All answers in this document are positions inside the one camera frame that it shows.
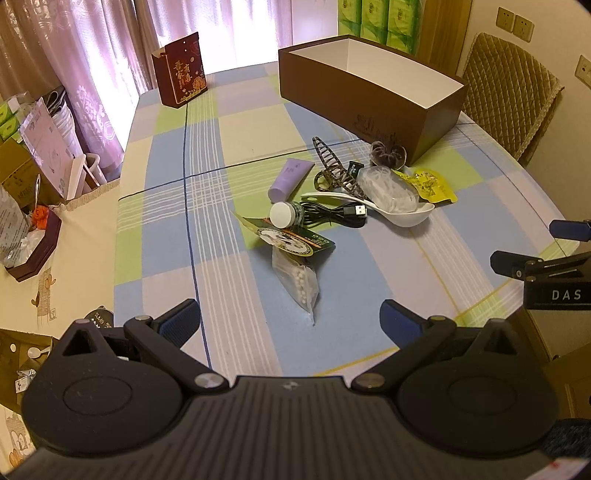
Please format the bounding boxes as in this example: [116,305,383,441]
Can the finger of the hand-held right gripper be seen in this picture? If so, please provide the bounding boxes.
[490,250,591,280]
[549,219,591,241]

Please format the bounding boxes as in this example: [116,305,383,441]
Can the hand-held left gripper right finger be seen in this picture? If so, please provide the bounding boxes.
[351,299,539,398]

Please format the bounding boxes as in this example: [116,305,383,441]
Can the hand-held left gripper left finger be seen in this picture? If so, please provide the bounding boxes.
[51,298,230,397]

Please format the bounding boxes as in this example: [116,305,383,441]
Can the white ceramic spoon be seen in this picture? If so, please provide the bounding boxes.
[301,191,435,228]

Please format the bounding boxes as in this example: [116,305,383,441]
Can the yellow snack packet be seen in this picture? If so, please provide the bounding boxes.
[392,167,459,204]

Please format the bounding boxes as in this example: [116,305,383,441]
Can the black usb cable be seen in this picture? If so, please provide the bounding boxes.
[291,199,369,229]

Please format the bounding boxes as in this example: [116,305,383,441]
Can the clear bag of white bands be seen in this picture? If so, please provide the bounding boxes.
[358,165,420,214]

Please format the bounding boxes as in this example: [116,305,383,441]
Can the dark green tube white cap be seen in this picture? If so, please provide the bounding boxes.
[269,200,305,228]

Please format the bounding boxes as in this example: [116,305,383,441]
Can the brown hair claw clip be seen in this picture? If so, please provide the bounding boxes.
[311,136,370,200]

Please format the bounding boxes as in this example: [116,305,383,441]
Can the dark maroon velvet scrunchie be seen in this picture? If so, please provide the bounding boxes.
[369,141,407,169]

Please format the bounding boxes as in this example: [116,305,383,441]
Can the purple cream tube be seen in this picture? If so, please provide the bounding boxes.
[269,158,315,204]

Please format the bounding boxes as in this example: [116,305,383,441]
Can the brown cardboard box white inside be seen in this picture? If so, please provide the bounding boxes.
[278,34,467,166]

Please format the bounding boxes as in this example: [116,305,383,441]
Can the plaid cloth desktop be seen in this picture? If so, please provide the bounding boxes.
[113,60,580,376]

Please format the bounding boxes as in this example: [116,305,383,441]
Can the wooden cabinet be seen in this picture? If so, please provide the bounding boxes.
[522,308,591,421]

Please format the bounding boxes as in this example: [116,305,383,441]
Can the black round jar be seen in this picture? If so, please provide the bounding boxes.
[85,305,115,328]

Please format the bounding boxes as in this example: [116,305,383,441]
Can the bead bag with green card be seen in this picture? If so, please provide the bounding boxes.
[231,210,334,326]

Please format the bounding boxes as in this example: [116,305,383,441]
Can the cream embroidered tablecloth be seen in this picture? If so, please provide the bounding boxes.
[0,180,123,480]

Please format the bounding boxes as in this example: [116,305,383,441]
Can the dark blue cloth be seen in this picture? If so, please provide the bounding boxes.
[540,418,591,462]

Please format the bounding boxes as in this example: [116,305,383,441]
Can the chair with quilted tan cover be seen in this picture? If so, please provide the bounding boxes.
[462,32,565,162]

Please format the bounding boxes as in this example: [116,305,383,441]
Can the dark red octagonal box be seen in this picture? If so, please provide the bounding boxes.
[4,210,63,283]

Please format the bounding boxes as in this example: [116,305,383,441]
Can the open cardboard box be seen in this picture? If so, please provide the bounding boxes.
[0,329,54,407]

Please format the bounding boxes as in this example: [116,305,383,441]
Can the brown cardboard carton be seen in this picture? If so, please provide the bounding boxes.
[0,138,61,204]

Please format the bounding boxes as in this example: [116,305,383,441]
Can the pale pink paper bag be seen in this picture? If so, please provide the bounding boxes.
[18,97,88,200]

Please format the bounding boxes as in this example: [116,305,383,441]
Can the dark red gift bag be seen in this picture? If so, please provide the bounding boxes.
[151,31,208,109]

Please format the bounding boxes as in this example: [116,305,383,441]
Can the stack of green tissue packs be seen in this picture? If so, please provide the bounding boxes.
[337,0,423,54]

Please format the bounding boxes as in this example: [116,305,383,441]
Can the pink sheer curtain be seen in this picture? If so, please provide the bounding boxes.
[0,0,342,169]

